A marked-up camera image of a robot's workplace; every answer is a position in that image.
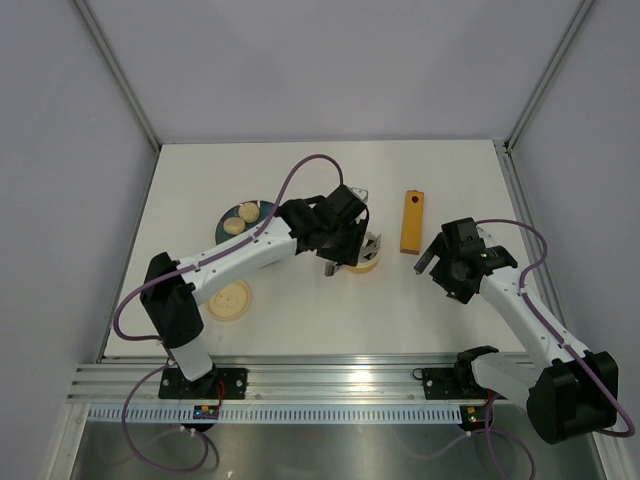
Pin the cream round lid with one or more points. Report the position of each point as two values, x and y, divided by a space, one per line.
231 302

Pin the yellow round lunch box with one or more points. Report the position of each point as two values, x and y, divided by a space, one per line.
369 254

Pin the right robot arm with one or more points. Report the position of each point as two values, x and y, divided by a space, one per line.
568 391

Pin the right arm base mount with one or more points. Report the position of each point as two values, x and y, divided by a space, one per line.
450 382

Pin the yellow rectangular cutlery case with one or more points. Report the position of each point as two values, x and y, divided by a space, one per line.
412 222

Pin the white slotted cable duct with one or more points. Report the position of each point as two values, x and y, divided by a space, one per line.
279 414

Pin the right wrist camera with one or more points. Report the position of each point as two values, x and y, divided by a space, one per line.
461 235

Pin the metal serving tongs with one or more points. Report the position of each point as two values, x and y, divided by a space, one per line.
331 268

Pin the plain steamed bun left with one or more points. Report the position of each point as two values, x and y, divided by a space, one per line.
234 226

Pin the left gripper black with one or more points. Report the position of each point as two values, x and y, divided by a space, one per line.
348 255

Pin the blue ceramic plate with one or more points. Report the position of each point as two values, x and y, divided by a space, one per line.
266 207

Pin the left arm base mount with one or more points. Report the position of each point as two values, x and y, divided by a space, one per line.
230 383

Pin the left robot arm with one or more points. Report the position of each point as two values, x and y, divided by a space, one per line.
177 288

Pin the aluminium frame rail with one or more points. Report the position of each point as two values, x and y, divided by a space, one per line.
292 379

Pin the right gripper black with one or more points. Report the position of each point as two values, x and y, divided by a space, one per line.
458 290

